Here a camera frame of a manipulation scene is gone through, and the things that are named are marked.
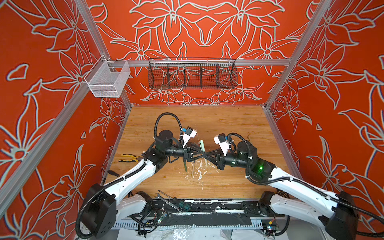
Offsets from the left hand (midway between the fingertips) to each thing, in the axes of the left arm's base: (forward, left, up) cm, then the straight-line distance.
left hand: (204, 153), depth 65 cm
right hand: (-1, 0, -1) cm, 2 cm away
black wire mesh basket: (+56, +9, +5) cm, 57 cm away
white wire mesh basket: (+39, +62, +8) cm, 74 cm away
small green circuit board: (-23, -33, -26) cm, 48 cm away
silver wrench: (-18, +11, -25) cm, 33 cm away
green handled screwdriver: (-16, +11, -23) cm, 30 cm away
